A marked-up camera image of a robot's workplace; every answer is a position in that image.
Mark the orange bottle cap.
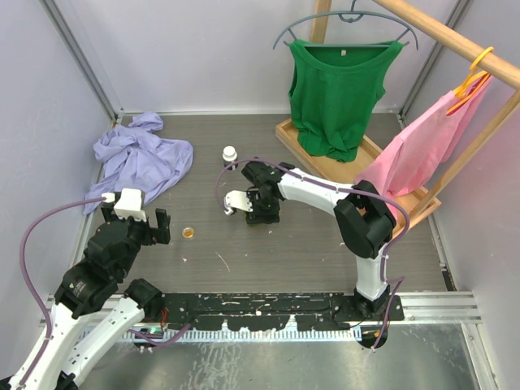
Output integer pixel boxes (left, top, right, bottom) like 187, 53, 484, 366
181, 227, 194, 239

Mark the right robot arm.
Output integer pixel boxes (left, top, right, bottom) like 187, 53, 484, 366
240, 161, 397, 320

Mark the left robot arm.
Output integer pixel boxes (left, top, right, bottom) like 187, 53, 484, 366
1, 202, 171, 389

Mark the white capped dark pill bottle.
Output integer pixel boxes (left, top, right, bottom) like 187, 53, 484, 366
222, 145, 238, 171

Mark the lavender crumpled shirt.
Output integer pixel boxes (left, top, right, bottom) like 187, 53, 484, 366
84, 111, 194, 205

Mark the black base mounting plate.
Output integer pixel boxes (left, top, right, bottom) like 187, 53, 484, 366
145, 292, 386, 332

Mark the green tank top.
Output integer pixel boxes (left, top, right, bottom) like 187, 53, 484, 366
288, 40, 404, 163

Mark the pink shirt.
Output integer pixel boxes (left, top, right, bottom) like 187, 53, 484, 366
353, 75, 493, 198

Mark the wooden clothes rack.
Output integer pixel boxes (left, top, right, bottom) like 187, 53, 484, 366
275, 1, 519, 227

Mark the grey clothes hanger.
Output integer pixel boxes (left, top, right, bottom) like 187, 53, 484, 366
272, 1, 419, 50

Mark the yellow clothes hanger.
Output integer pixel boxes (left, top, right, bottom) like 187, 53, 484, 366
446, 46, 494, 116

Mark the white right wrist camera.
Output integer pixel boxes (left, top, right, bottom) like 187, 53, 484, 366
223, 190, 254, 215

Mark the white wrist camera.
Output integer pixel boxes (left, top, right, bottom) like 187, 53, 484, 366
101, 188, 147, 222
223, 190, 254, 215

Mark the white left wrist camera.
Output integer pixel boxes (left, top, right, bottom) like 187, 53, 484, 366
101, 188, 147, 222

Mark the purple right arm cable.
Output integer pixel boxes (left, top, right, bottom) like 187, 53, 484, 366
214, 157, 410, 349

